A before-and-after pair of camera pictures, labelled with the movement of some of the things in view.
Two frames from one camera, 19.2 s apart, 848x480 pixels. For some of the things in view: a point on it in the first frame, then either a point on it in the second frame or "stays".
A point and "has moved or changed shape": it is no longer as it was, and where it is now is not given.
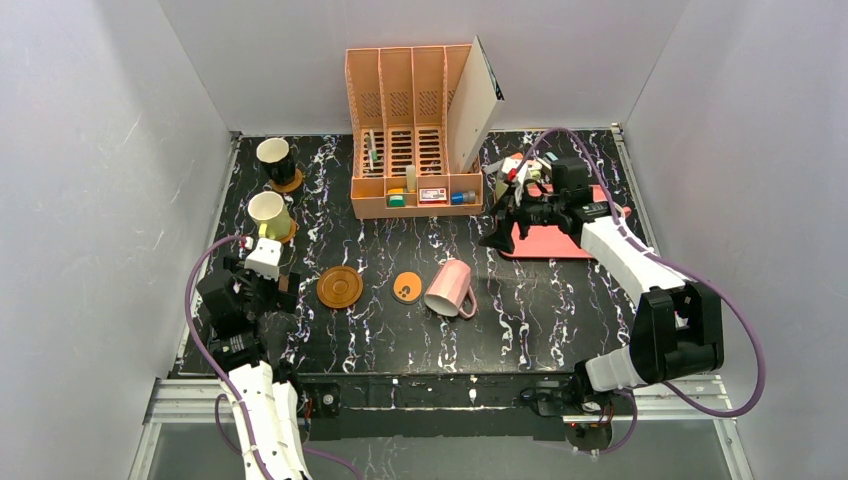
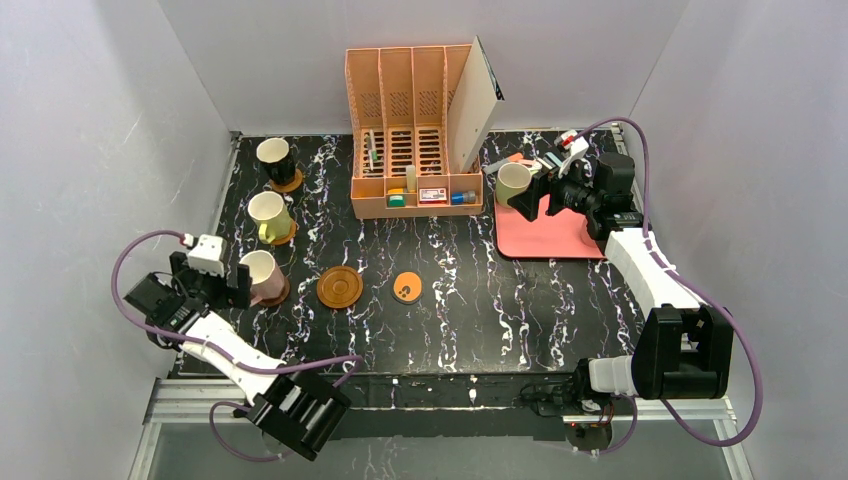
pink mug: (450, 291) has moved or changed shape
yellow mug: (269, 212) stays
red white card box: (433, 196) stays
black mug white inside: (273, 153) stays
